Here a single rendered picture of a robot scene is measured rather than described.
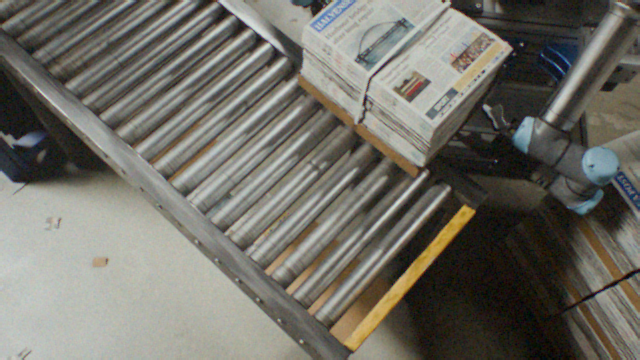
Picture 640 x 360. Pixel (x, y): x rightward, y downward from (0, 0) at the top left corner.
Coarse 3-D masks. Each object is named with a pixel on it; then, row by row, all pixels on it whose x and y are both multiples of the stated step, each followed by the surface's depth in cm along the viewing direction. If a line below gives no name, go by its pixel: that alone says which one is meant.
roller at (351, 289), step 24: (432, 192) 137; (408, 216) 134; (432, 216) 137; (384, 240) 132; (408, 240) 133; (360, 264) 130; (384, 264) 130; (336, 288) 128; (360, 288) 127; (336, 312) 124
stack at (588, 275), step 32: (608, 192) 140; (544, 224) 170; (576, 224) 157; (608, 224) 144; (512, 256) 197; (544, 256) 178; (576, 256) 162; (512, 288) 209; (544, 288) 185; (576, 288) 169; (608, 288) 157; (544, 320) 195; (576, 320) 174; (608, 320) 161; (544, 352) 201; (576, 352) 181
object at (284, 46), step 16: (224, 0) 158; (240, 0) 158; (240, 16) 156; (256, 16) 156; (240, 32) 161; (256, 32) 154; (272, 32) 154; (256, 48) 160; (288, 48) 152; (288, 80) 160; (432, 160) 140; (432, 176) 141; (448, 176) 139; (464, 176) 139; (464, 192) 137; (480, 192) 137; (448, 208) 146
